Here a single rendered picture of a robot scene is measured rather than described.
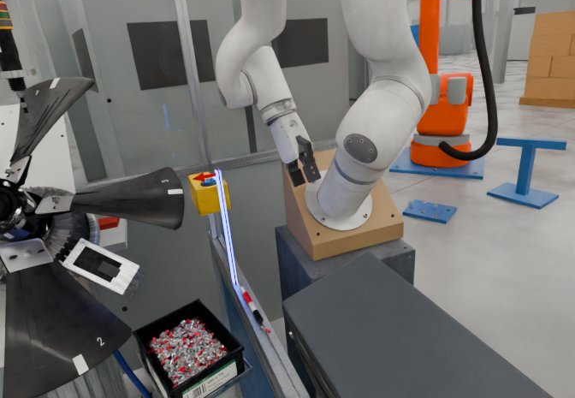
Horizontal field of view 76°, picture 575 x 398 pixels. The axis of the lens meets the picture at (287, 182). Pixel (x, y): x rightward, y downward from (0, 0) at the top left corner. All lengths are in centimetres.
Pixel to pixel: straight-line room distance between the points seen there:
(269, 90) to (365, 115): 27
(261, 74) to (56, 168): 65
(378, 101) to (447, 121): 367
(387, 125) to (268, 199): 120
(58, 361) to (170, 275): 105
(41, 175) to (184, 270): 86
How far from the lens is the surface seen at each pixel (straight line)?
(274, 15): 75
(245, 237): 182
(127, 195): 89
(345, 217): 100
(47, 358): 84
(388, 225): 105
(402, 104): 69
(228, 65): 79
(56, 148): 123
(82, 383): 129
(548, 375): 218
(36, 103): 107
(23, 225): 89
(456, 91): 424
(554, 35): 835
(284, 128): 82
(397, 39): 65
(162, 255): 178
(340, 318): 35
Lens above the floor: 147
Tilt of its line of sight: 21 degrees down
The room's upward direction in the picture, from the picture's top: 5 degrees counter-clockwise
